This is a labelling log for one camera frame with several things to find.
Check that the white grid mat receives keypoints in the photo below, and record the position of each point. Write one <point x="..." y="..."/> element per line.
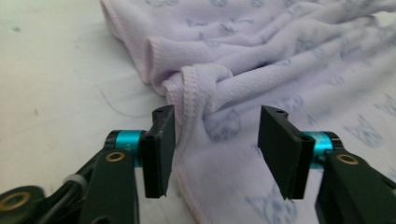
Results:
<point x="46" y="77"/>

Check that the lilac printed cloth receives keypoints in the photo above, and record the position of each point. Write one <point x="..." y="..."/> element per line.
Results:
<point x="249" y="46"/>

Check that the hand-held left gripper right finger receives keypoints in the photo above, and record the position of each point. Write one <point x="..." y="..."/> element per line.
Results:
<point x="286" y="155"/>

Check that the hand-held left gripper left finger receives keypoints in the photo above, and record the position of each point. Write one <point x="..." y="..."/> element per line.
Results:
<point x="157" y="155"/>

